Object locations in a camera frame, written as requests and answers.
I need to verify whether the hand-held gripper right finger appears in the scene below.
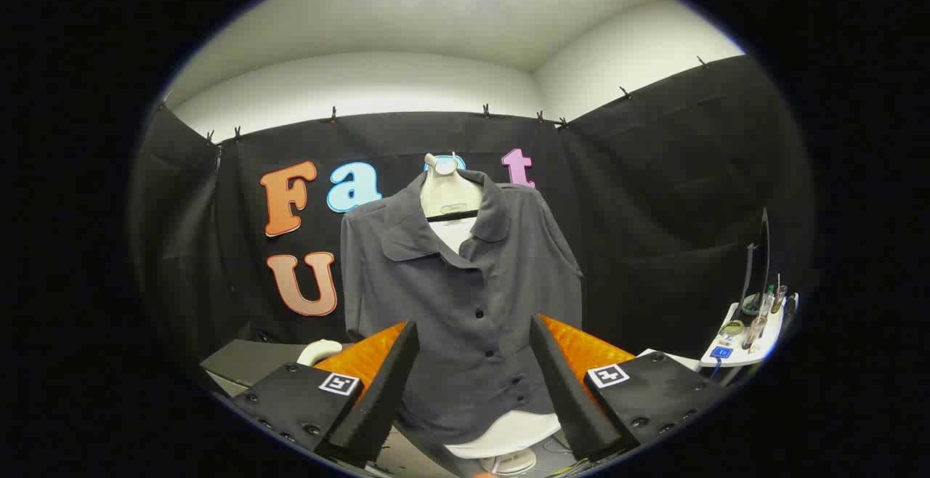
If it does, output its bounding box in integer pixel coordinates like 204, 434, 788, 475
529, 314, 731, 463

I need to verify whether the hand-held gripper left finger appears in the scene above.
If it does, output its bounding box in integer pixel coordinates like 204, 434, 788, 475
231, 320, 421, 469

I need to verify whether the white garment steamer head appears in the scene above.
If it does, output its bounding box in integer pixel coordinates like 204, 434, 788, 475
296, 339, 344, 368

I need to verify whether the grey button shirt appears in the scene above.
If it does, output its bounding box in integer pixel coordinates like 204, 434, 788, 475
340, 168, 584, 447

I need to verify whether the white round stand base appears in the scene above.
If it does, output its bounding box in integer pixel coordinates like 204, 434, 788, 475
480, 449, 538, 476

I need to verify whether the white table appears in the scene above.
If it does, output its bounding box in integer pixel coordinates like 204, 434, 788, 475
638, 349, 703, 372

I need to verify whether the grey drawer cabinet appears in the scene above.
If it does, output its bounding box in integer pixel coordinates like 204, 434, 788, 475
200, 339, 357, 399

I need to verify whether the white desk with clutter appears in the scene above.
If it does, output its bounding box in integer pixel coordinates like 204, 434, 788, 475
699, 293, 800, 368

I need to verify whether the black monitor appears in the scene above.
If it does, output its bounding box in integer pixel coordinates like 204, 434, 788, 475
740, 207, 772, 313

